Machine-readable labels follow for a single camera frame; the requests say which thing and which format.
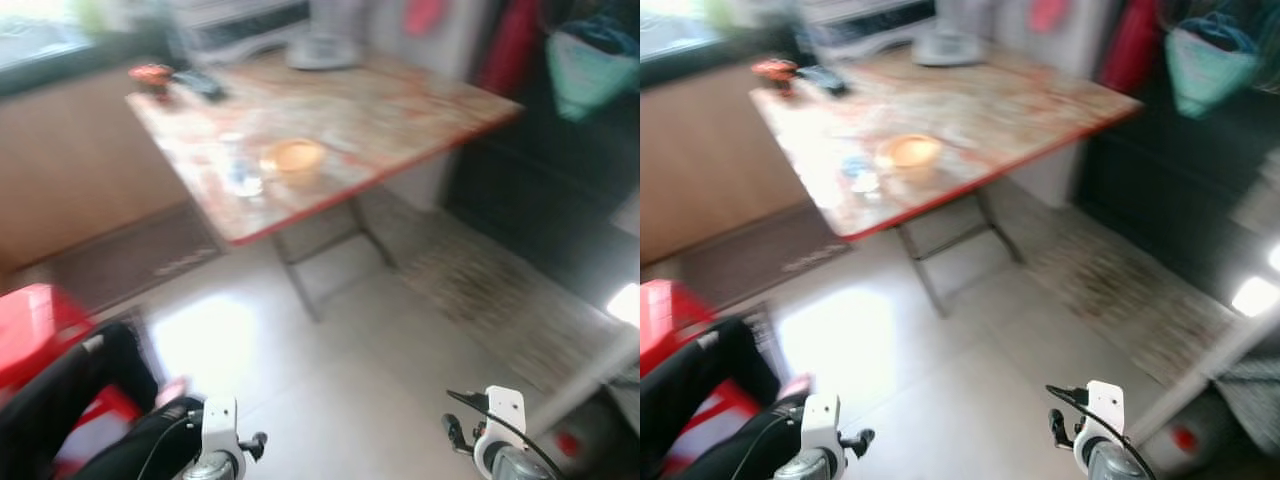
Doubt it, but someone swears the window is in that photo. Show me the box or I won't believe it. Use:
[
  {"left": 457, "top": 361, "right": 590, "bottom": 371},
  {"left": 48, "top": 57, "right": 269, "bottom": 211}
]
[
  {"left": 0, "top": 0, "right": 106, "bottom": 73},
  {"left": 640, "top": 0, "right": 726, "bottom": 61}
]

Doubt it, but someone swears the teal hanging bag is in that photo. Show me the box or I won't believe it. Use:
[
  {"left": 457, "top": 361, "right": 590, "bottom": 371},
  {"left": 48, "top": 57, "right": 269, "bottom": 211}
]
[
  {"left": 545, "top": 22, "right": 641, "bottom": 123},
  {"left": 1165, "top": 20, "right": 1263, "bottom": 119}
]

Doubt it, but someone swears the red hanging cloth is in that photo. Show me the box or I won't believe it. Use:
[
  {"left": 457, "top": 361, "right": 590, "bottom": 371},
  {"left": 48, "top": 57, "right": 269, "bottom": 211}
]
[
  {"left": 478, "top": 0, "right": 546, "bottom": 98},
  {"left": 1098, "top": 0, "right": 1166, "bottom": 96}
]

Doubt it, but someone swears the brown wooden cabinet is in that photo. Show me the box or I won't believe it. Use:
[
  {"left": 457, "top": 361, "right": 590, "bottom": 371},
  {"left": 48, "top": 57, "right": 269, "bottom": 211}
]
[
  {"left": 0, "top": 65, "right": 206, "bottom": 276},
  {"left": 640, "top": 60, "right": 831, "bottom": 266}
]

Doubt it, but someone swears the black cabinet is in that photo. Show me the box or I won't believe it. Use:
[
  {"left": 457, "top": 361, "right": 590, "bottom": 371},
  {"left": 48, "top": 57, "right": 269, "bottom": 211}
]
[
  {"left": 1075, "top": 0, "right": 1280, "bottom": 291},
  {"left": 443, "top": 0, "right": 641, "bottom": 306}
]

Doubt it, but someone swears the red plastic stool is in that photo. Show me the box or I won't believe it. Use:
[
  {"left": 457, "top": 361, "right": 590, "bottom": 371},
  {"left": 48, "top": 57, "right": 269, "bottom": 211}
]
[
  {"left": 640, "top": 280, "right": 761, "bottom": 476},
  {"left": 0, "top": 283, "right": 146, "bottom": 476}
]

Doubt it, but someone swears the grey fridge cover cloth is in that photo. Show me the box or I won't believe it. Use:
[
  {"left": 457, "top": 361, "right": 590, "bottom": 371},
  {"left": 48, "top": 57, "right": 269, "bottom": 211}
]
[{"left": 1210, "top": 355, "right": 1280, "bottom": 456}]

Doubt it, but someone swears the patterned floor rug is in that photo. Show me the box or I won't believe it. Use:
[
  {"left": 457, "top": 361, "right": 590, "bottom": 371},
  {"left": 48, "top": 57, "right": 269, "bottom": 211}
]
[
  {"left": 375, "top": 185, "right": 641, "bottom": 396},
  {"left": 985, "top": 180, "right": 1251, "bottom": 386}
]

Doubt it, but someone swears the pink-red hanging item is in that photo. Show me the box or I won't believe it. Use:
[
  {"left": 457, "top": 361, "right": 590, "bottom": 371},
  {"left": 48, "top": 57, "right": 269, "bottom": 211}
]
[
  {"left": 403, "top": 0, "right": 448, "bottom": 38},
  {"left": 1028, "top": 0, "right": 1069, "bottom": 34}
]

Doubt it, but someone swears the white dish rack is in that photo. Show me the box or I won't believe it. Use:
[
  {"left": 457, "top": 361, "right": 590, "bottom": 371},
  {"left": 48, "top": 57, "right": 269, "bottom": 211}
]
[
  {"left": 168, "top": 0, "right": 313, "bottom": 66},
  {"left": 795, "top": 0, "right": 941, "bottom": 63}
]

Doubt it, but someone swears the brown door mat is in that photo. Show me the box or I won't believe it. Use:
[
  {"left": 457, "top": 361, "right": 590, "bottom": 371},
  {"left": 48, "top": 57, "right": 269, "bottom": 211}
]
[
  {"left": 48, "top": 203, "right": 225, "bottom": 313},
  {"left": 672, "top": 203, "right": 853, "bottom": 306}
]

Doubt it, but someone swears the orange bowl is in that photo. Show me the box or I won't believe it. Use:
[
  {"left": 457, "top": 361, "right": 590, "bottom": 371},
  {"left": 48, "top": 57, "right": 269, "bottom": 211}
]
[
  {"left": 260, "top": 138, "right": 328, "bottom": 188},
  {"left": 878, "top": 133, "right": 944, "bottom": 184}
]

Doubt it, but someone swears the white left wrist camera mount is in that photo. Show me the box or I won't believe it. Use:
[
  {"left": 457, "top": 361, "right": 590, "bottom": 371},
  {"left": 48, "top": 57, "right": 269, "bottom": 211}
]
[
  {"left": 800, "top": 393, "right": 846, "bottom": 476},
  {"left": 200, "top": 395, "right": 243, "bottom": 479}
]

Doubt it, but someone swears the white jug red cap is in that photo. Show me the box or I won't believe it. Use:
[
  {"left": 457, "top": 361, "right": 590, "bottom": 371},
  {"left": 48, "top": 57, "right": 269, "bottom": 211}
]
[
  {"left": 1140, "top": 390, "right": 1236, "bottom": 466},
  {"left": 540, "top": 405, "right": 626, "bottom": 471}
]

